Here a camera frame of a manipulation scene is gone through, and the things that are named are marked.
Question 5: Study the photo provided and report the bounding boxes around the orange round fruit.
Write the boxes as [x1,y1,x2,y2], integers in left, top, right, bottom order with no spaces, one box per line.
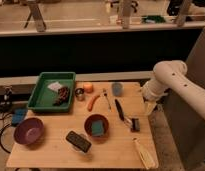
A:
[83,82,93,93]

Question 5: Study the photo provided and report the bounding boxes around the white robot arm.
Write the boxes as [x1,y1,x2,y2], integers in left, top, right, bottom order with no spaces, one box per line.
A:
[142,60,205,120]

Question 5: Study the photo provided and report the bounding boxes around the blue cup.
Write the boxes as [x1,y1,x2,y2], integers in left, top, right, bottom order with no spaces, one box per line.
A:
[112,82,123,97]

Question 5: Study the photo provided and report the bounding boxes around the green plastic tray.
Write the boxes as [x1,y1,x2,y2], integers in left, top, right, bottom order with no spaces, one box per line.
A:
[27,72,76,113]

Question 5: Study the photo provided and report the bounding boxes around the blue box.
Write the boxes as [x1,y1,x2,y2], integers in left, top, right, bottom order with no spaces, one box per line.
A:
[11,108,27,126]

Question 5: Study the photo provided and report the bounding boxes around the teal sponge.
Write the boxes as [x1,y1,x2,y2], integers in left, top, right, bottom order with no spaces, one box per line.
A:
[91,120,104,136]

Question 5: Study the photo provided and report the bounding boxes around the purple bowl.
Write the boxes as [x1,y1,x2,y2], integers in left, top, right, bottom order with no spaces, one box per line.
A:
[14,118,44,145]

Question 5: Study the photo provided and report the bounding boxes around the black rectangular block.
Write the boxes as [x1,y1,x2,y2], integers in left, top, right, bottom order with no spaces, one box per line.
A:
[66,131,91,153]

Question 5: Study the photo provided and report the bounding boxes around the white cloth in tray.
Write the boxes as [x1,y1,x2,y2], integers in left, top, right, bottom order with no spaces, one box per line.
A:
[48,82,62,92]

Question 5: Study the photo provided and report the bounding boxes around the dark red bowl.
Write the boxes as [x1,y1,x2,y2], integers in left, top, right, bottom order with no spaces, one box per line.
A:
[84,114,109,138]

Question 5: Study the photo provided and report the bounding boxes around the black handled brush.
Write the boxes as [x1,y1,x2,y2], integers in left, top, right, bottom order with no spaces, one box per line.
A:
[115,100,140,132]

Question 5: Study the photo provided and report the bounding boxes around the brown item in tray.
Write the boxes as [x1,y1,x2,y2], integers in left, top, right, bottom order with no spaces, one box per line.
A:
[53,86,70,106]

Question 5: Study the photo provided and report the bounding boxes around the black cables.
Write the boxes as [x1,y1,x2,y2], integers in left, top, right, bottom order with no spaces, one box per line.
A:
[0,99,14,154]

